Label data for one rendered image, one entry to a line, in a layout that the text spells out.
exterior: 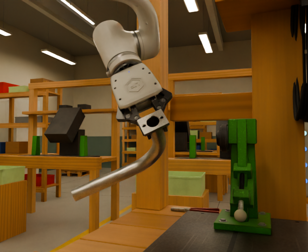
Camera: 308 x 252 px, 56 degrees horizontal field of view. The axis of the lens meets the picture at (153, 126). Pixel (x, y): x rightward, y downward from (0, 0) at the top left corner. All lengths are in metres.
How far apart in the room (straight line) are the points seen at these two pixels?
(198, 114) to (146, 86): 0.44
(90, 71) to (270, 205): 11.75
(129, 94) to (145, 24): 0.20
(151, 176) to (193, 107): 0.28
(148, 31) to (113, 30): 0.09
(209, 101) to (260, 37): 0.26
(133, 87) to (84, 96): 11.75
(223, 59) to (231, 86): 1.03
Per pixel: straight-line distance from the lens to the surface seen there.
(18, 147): 6.11
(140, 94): 0.62
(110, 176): 0.69
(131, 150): 10.65
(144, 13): 0.73
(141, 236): 0.76
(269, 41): 0.97
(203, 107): 1.04
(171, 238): 0.68
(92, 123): 12.09
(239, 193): 0.73
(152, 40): 0.75
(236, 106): 1.02
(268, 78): 0.94
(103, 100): 11.94
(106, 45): 0.72
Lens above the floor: 1.12
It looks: 3 degrees up
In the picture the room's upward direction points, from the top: straight up
